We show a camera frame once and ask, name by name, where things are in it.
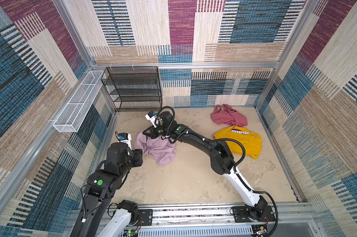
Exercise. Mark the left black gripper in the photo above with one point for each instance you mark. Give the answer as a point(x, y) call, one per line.
point(138, 156)

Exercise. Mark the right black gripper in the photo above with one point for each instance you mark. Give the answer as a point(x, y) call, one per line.
point(152, 134)

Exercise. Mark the light lilac cloth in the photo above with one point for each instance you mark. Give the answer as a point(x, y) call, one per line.
point(162, 151)

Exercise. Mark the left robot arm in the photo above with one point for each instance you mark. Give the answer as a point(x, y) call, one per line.
point(108, 177)

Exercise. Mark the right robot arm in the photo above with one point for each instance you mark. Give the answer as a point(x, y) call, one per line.
point(221, 158)

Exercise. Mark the dark pink cloth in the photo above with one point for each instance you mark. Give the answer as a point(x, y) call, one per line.
point(225, 114)

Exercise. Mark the yellow cloth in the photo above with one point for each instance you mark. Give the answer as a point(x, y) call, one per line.
point(251, 141)

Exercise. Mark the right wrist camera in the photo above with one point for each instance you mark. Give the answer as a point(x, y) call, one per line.
point(152, 116)

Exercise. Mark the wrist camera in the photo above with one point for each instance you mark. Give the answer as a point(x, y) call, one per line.
point(125, 138)
point(152, 116)

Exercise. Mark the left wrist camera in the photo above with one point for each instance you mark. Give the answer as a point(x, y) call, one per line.
point(125, 138)

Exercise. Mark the black wire shelf rack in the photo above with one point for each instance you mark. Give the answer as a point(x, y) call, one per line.
point(134, 88)

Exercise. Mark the white wire mesh basket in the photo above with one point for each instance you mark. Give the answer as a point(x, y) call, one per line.
point(77, 108)

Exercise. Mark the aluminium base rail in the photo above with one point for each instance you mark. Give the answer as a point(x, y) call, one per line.
point(295, 219)

